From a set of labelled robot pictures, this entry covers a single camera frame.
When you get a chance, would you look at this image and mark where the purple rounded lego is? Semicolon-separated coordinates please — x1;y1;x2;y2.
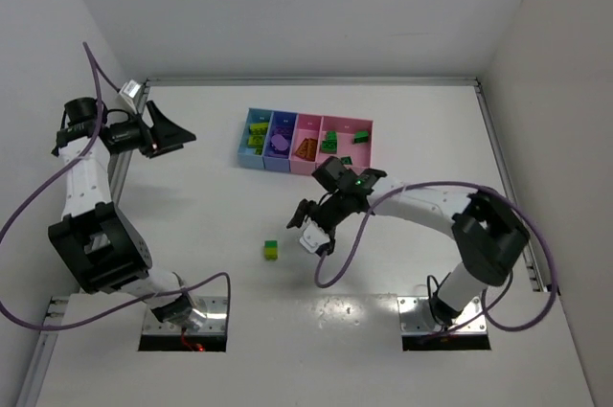
270;135;290;154

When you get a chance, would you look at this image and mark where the orange brown lego plate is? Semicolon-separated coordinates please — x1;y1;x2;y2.
295;138;311;160
305;138;318;161

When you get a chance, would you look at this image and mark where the lime green square lego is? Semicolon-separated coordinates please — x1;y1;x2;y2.
249;122;268;135

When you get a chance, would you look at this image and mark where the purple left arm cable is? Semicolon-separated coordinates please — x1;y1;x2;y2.
0;41;232;331

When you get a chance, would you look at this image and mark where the lime green sloped lego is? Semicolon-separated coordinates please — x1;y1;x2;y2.
247;135;265;148

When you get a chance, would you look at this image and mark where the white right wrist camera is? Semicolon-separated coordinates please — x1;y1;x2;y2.
299;221;335;257

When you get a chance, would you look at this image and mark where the dark blue bin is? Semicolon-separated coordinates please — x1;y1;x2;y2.
263;111;298;172

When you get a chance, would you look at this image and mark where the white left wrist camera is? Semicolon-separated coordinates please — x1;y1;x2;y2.
118;79;142;113

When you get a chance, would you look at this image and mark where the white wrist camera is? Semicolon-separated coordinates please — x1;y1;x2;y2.
299;221;335;257
118;79;142;113

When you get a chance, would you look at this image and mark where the aluminium frame rail right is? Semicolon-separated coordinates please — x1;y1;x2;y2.
475;79;550;292

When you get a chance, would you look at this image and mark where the large pink bin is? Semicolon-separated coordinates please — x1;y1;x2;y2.
315;115;374;174

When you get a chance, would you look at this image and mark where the aluminium frame rail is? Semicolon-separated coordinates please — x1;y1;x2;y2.
475;79;550;292
16;98;138;406

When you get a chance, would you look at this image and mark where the aluminium frame rail left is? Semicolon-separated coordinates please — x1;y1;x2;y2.
16;98;138;406

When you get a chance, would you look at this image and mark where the purple lego plate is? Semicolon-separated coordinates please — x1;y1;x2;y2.
273;126;293;138

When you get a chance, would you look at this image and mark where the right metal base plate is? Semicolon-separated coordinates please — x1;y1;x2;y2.
397;296;488;337

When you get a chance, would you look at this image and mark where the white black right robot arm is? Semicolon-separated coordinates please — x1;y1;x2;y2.
287;157;530;328

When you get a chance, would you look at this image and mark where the metal base plate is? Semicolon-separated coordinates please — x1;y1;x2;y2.
142;296;229;337
397;296;488;337

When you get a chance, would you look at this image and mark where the dark green square lego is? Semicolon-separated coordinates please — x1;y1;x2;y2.
320;131;338;154

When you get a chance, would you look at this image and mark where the small pink bin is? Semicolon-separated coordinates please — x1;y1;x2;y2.
289;114;323;175

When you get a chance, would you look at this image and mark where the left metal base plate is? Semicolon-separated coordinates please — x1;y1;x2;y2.
142;296;229;337

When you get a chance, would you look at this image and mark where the green lime lego pair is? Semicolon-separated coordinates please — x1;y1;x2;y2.
263;239;279;261

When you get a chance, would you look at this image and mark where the dark green sloped lego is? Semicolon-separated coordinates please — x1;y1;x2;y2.
352;130;371;144

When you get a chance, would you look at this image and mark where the light blue bin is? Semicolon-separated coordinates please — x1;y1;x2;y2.
238;108;272;170

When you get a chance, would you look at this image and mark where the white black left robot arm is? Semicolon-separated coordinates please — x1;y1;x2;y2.
48;98;206;330

